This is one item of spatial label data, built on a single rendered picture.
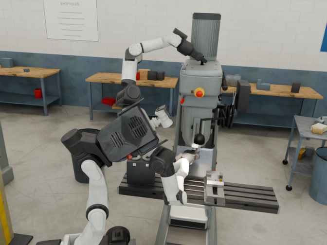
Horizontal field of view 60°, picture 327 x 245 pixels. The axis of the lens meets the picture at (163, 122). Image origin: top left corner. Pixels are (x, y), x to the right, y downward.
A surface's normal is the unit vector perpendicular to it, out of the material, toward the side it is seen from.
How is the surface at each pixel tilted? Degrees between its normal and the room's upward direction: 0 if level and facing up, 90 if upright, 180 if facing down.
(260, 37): 90
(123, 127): 74
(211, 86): 90
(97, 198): 90
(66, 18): 90
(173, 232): 0
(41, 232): 0
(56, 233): 0
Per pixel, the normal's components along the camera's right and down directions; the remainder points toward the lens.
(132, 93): 0.51, -0.17
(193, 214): 0.04, -0.93
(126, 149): -0.31, 0.07
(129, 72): 0.04, -0.22
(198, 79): -0.15, 0.36
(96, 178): 0.17, 0.37
